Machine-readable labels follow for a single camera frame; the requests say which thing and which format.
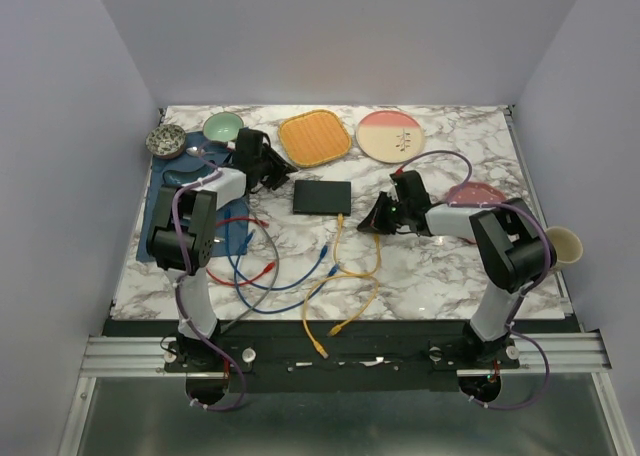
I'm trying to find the grey ethernet cable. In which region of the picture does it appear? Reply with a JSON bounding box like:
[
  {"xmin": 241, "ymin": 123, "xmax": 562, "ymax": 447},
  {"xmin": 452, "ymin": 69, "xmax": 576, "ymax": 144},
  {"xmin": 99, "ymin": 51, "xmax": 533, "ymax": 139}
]
[{"xmin": 219, "ymin": 198, "xmax": 281, "ymax": 331}]

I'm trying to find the black network switch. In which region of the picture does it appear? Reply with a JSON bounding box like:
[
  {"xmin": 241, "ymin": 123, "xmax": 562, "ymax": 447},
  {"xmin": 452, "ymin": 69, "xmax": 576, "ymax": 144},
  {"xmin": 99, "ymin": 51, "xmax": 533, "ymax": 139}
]
[{"xmin": 293, "ymin": 180, "xmax": 351, "ymax": 216}]

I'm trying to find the silver metal spoon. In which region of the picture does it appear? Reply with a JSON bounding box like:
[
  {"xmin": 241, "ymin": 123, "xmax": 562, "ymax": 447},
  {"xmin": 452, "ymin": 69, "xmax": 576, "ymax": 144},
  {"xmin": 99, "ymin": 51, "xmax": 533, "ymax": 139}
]
[{"xmin": 186, "ymin": 146, "xmax": 211, "ymax": 157}]

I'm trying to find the pink and cream plate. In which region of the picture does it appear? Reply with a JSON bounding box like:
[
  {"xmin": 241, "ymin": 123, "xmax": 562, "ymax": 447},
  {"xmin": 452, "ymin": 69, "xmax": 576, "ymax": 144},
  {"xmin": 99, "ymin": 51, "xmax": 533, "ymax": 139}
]
[{"xmin": 355, "ymin": 110, "xmax": 426, "ymax": 164}]

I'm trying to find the red ethernet cable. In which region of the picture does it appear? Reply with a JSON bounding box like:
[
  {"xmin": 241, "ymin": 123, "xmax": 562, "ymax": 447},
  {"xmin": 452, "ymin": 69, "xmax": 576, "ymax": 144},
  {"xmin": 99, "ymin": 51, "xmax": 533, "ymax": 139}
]
[{"xmin": 205, "ymin": 216, "xmax": 276, "ymax": 287}]

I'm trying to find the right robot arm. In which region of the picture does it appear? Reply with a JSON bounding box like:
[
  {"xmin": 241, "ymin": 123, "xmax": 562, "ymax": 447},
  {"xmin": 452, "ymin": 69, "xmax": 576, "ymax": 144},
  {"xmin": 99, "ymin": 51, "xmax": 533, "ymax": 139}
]
[{"xmin": 357, "ymin": 170, "xmax": 557, "ymax": 368}]

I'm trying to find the cream ceramic mug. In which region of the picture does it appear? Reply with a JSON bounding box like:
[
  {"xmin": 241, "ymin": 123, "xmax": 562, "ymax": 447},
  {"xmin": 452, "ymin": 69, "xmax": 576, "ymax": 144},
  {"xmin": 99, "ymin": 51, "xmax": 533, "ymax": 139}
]
[{"xmin": 545, "ymin": 226, "xmax": 584, "ymax": 272}]

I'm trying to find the aluminium rail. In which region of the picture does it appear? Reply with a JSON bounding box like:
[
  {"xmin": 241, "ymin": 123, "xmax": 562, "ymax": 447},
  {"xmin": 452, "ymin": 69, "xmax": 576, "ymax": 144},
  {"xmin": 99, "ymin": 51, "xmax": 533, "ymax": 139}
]
[{"xmin": 80, "ymin": 333, "xmax": 612, "ymax": 379}]

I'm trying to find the blue ethernet cable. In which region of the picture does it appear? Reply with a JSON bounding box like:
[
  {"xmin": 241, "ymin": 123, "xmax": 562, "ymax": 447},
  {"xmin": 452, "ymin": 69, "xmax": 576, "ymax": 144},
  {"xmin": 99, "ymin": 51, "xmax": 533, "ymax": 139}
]
[
  {"xmin": 232, "ymin": 243, "xmax": 331, "ymax": 292},
  {"xmin": 222, "ymin": 223, "xmax": 341, "ymax": 317}
]

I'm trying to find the patterned small bowl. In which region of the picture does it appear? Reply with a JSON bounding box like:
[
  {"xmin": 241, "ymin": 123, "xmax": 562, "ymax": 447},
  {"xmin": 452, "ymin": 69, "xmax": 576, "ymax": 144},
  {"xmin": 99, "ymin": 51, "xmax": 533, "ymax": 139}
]
[{"xmin": 145, "ymin": 124, "xmax": 187, "ymax": 159}]

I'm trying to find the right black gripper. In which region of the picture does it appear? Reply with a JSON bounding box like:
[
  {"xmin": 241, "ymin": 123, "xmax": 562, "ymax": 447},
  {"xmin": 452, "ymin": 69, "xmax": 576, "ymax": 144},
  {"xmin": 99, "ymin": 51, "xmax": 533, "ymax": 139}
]
[{"xmin": 357, "ymin": 191, "xmax": 410, "ymax": 236}]

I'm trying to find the pink dotted plate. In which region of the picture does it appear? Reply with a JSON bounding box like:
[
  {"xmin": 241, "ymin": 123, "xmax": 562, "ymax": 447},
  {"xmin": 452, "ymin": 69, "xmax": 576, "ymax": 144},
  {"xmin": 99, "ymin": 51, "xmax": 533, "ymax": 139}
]
[{"xmin": 442, "ymin": 181, "xmax": 506, "ymax": 244}]

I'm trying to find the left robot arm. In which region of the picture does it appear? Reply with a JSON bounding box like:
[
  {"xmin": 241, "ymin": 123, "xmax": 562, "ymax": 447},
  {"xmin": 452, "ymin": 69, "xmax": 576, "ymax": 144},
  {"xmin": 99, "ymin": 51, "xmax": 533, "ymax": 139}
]
[{"xmin": 146, "ymin": 128, "xmax": 296, "ymax": 371}]

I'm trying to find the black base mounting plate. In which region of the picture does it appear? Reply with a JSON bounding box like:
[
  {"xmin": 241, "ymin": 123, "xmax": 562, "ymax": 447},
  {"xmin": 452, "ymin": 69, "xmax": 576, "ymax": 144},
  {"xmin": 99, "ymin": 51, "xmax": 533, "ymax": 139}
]
[{"xmin": 164, "ymin": 320, "xmax": 519, "ymax": 393}]

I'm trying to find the green ceramic bowl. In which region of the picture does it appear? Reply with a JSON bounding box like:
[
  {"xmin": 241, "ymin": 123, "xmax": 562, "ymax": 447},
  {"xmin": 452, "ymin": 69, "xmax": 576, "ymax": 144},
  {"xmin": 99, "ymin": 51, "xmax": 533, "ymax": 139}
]
[{"xmin": 202, "ymin": 111, "xmax": 245, "ymax": 143}]

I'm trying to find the orange woven square tray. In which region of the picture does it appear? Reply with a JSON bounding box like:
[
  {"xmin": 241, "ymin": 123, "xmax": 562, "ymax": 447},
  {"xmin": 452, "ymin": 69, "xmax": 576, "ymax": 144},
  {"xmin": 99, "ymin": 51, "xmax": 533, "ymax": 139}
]
[{"xmin": 278, "ymin": 109, "xmax": 352, "ymax": 168}]

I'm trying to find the blue cloth placemat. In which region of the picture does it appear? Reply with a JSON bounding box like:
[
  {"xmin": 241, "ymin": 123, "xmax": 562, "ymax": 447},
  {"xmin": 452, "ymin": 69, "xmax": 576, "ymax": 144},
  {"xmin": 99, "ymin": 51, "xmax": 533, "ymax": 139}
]
[{"xmin": 136, "ymin": 131, "xmax": 248, "ymax": 263}]

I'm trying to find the blue star-shaped dish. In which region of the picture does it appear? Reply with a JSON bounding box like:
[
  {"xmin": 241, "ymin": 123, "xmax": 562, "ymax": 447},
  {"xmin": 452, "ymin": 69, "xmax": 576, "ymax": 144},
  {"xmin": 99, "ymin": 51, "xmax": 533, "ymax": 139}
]
[{"xmin": 161, "ymin": 165, "xmax": 212, "ymax": 187}]

